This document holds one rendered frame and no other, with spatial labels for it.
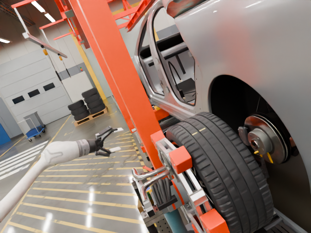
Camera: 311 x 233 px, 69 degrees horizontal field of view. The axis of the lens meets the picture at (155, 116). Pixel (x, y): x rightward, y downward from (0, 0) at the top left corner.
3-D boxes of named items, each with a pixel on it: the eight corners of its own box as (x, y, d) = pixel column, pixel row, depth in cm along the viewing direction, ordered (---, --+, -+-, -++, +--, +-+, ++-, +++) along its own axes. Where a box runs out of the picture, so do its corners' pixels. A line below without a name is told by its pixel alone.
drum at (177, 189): (200, 202, 119) (190, 180, 115) (163, 223, 115) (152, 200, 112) (189, 189, 132) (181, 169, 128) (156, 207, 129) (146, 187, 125)
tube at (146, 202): (184, 188, 101) (176, 168, 98) (146, 209, 98) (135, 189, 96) (172, 172, 118) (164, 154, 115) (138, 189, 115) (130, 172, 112)
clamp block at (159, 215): (165, 217, 101) (160, 208, 99) (146, 228, 99) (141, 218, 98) (162, 211, 105) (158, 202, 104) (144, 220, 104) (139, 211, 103)
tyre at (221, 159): (302, 217, 83) (204, 87, 112) (248, 251, 80) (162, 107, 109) (249, 224, 142) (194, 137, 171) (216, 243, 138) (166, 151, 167)
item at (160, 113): (169, 115, 370) (161, 95, 361) (140, 129, 362) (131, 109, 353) (166, 113, 386) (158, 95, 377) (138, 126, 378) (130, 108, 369)
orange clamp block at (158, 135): (168, 141, 134) (161, 129, 138) (156, 147, 132) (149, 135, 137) (168, 146, 140) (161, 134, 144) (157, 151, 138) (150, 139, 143)
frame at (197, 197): (233, 260, 105) (193, 162, 90) (220, 268, 104) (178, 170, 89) (187, 198, 157) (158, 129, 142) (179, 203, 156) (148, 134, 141)
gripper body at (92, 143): (89, 156, 125) (105, 152, 130) (90, 144, 121) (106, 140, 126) (84, 149, 130) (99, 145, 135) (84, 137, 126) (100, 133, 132)
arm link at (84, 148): (80, 146, 117) (91, 144, 120) (73, 137, 123) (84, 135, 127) (79, 161, 121) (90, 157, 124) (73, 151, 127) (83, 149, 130)
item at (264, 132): (292, 171, 127) (282, 122, 116) (281, 178, 126) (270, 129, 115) (253, 150, 157) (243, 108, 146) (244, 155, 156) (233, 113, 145)
